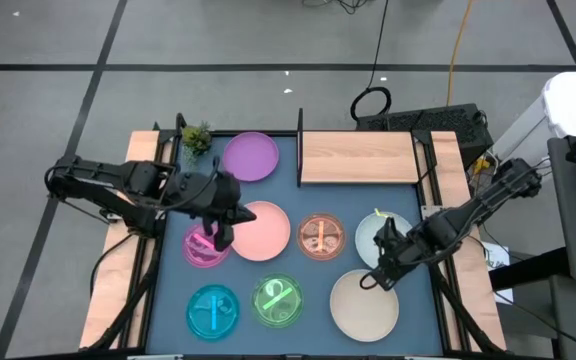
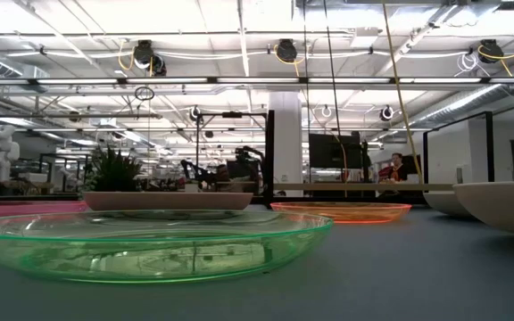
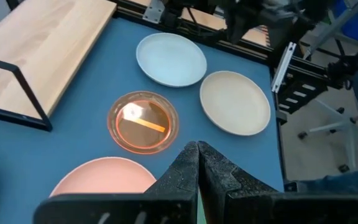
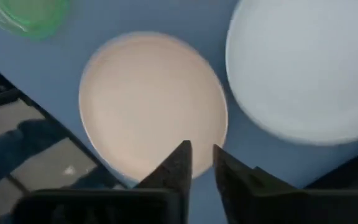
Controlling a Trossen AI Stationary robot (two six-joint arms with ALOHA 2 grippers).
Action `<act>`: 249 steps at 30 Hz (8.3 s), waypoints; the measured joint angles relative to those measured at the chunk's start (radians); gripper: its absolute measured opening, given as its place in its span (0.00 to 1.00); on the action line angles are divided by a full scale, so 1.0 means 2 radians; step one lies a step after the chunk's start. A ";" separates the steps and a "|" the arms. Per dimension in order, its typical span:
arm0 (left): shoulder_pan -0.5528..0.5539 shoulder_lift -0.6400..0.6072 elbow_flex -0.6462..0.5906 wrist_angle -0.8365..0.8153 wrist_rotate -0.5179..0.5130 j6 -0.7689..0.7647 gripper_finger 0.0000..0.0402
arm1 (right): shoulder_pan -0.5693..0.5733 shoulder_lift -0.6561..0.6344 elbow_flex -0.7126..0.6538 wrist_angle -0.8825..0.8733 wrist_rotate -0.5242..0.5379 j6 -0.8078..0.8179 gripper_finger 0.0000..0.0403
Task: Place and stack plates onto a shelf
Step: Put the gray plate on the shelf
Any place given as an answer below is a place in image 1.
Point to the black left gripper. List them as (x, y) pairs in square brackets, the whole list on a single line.
[(203, 202)]

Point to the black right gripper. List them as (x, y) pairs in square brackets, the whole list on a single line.
[(400, 255)]

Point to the salmon pink plate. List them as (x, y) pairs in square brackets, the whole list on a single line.
[(265, 232)]

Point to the beige plate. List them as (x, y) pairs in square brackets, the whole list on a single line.
[(363, 307)]

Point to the pale grey plate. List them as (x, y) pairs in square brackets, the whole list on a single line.
[(365, 237)]

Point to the pink transparent plate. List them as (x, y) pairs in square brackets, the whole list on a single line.
[(195, 252)]

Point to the purple plate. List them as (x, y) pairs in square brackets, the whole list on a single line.
[(250, 156)]

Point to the orange transparent plate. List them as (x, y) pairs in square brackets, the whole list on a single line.
[(321, 236)]

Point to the green transparent plate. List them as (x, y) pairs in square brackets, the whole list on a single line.
[(277, 300)]

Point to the blue transparent plate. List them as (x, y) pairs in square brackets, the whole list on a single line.
[(213, 312)]

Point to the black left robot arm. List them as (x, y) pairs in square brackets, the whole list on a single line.
[(98, 175)]

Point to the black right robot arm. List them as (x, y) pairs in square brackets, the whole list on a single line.
[(488, 200)]

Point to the blue table mat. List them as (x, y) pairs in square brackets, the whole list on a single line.
[(368, 200)]

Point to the small green potted plant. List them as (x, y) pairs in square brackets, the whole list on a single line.
[(196, 140)]

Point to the white printed paper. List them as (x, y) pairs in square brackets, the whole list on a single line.
[(498, 260)]

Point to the black cart base bar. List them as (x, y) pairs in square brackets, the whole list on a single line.
[(528, 270)]

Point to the yellow power plug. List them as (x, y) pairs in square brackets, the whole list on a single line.
[(481, 166)]

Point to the black computer case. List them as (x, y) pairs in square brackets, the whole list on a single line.
[(433, 125)]

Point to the white trash bin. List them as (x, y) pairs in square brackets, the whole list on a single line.
[(575, 102)]

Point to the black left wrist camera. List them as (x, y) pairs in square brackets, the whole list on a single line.
[(227, 189)]

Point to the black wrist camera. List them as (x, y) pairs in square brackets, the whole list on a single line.
[(227, 189), (389, 237)]

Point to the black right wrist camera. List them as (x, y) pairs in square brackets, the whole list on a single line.
[(389, 237)]

